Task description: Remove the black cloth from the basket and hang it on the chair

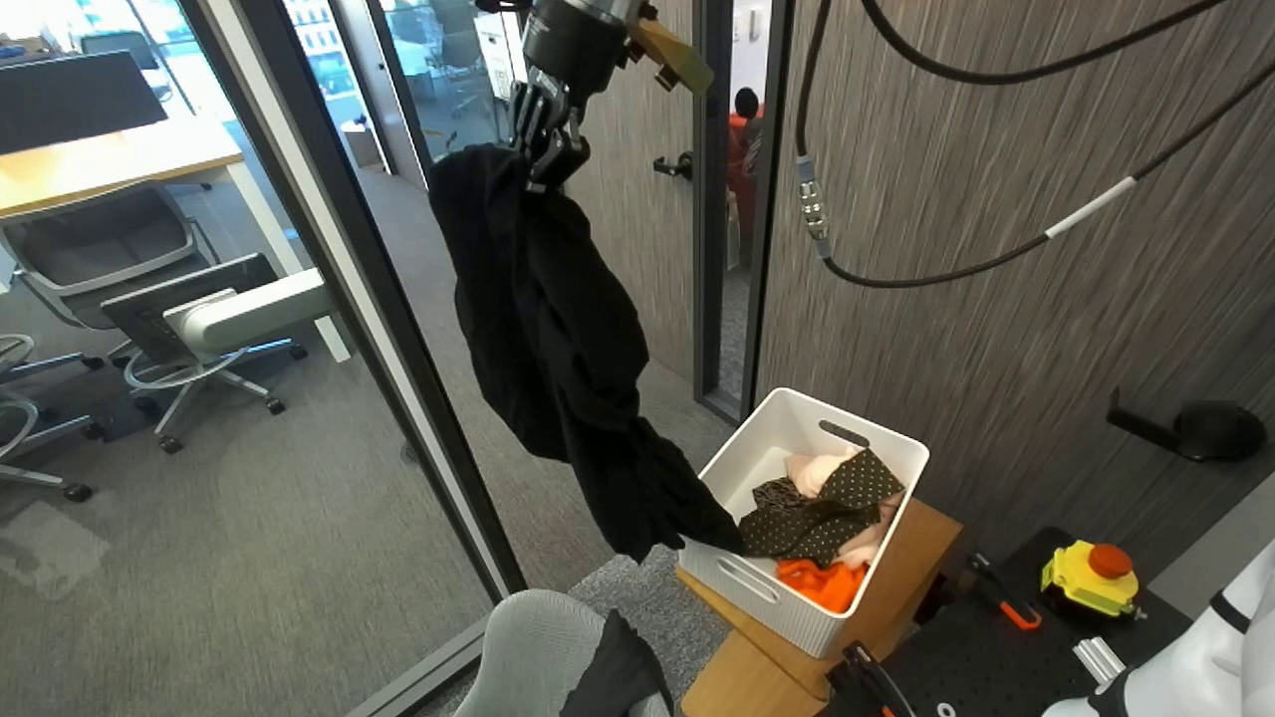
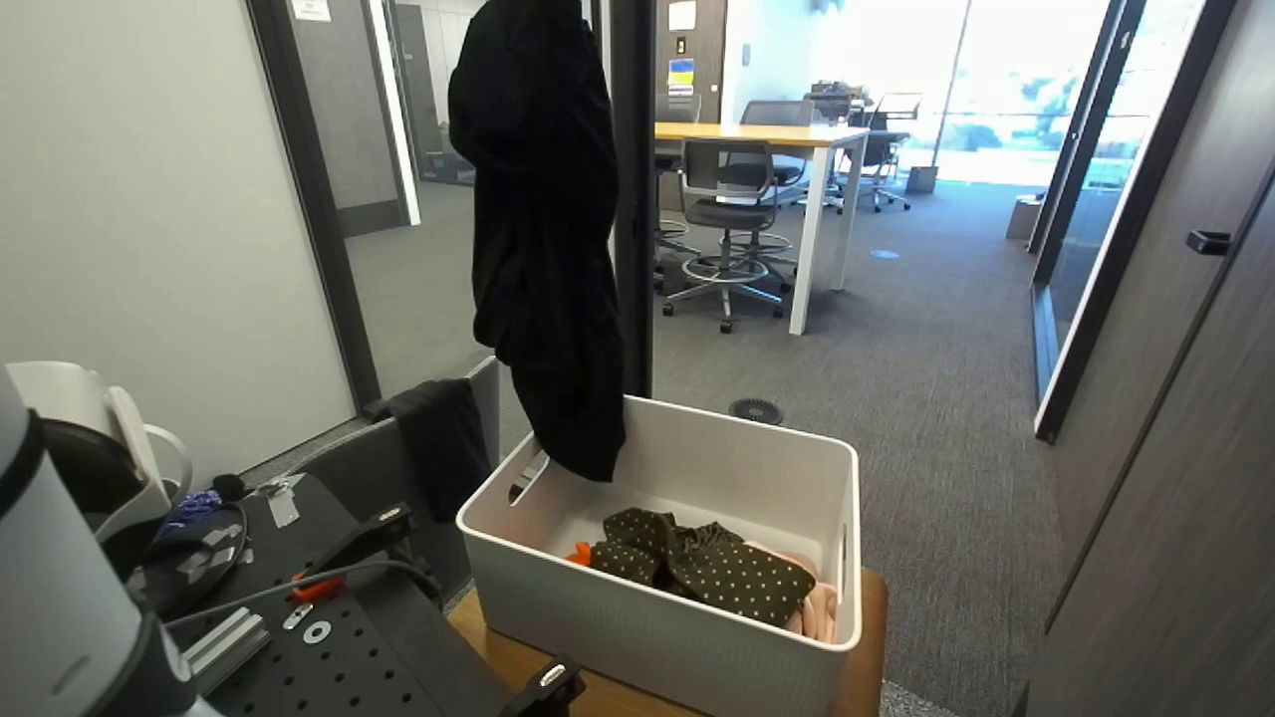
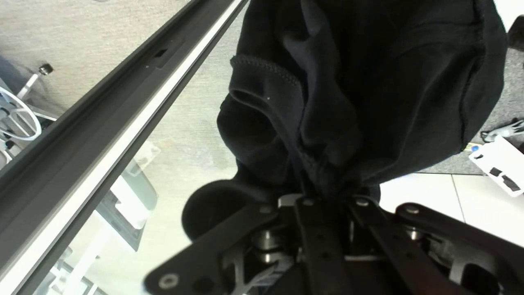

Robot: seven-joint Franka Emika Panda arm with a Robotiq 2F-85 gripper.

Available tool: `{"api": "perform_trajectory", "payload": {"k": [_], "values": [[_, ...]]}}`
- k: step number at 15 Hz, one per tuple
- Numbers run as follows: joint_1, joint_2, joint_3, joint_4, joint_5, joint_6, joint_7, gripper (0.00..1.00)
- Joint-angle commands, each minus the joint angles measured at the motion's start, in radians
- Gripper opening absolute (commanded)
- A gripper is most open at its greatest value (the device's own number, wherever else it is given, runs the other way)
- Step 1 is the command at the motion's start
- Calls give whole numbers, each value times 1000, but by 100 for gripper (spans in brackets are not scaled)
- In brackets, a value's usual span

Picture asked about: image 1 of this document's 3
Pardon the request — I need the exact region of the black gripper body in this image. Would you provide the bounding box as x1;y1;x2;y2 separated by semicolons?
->
519;0;642;108

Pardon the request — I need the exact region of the white plastic basket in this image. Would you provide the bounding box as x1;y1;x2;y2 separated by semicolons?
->
671;384;932;666

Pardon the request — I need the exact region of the black monitor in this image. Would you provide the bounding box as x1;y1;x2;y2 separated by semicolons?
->
0;51;169;160

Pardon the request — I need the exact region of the pale pink cloth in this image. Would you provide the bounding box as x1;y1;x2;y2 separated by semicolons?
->
778;448;892;569

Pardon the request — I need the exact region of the office chair with white armrest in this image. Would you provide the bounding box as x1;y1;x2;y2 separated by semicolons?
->
95;251;338;460

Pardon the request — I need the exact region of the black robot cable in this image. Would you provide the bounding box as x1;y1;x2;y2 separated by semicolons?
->
790;0;1275;294
857;0;1228;88

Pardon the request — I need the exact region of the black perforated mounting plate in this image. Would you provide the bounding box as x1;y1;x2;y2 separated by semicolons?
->
812;525;1199;717

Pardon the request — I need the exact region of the wooden office desk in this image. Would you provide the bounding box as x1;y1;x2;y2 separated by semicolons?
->
0;111;357;368

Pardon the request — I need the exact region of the grey fabric chair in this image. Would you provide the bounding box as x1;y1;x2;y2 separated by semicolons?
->
448;586;679;717

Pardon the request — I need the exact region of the black cloth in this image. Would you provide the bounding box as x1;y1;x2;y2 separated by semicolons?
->
423;141;748;566

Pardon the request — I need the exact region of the person in orange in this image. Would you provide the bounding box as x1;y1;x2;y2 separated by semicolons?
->
719;84;768;265

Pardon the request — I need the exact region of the black glass partition frame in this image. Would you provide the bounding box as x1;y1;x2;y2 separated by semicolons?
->
173;0;532;605

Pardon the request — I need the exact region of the large black door handle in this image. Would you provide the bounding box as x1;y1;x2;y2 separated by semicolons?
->
1102;387;1272;467

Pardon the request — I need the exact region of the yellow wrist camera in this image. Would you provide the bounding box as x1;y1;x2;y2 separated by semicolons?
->
622;11;717;99

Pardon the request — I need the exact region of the grey mesh office chair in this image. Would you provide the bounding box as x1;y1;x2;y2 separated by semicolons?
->
0;194;225;340

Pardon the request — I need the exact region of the orange cloth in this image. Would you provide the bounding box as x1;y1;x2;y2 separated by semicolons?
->
774;553;872;619

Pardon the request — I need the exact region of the olive dotted cloth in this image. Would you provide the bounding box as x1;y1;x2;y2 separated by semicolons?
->
735;448;907;566

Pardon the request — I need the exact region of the black clamp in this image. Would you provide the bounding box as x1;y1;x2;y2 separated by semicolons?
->
823;643;922;717

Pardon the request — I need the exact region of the aluminium profile piece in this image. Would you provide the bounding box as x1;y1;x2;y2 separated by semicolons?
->
1069;634;1134;691

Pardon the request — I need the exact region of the yellow emergency stop button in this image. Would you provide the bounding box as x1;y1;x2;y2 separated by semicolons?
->
1034;536;1146;626

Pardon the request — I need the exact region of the orange handled tool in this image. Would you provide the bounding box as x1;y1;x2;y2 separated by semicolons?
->
968;550;1047;637

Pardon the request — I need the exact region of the metal base office chair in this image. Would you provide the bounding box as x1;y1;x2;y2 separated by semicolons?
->
0;330;106;506

